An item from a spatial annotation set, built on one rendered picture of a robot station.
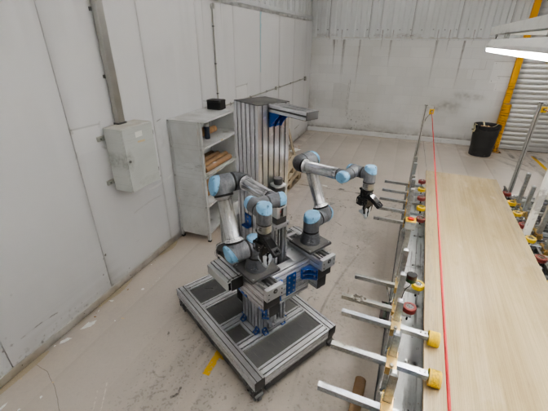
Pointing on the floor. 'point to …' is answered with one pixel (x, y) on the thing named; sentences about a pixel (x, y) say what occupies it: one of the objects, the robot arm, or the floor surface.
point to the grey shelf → (190, 164)
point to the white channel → (533, 27)
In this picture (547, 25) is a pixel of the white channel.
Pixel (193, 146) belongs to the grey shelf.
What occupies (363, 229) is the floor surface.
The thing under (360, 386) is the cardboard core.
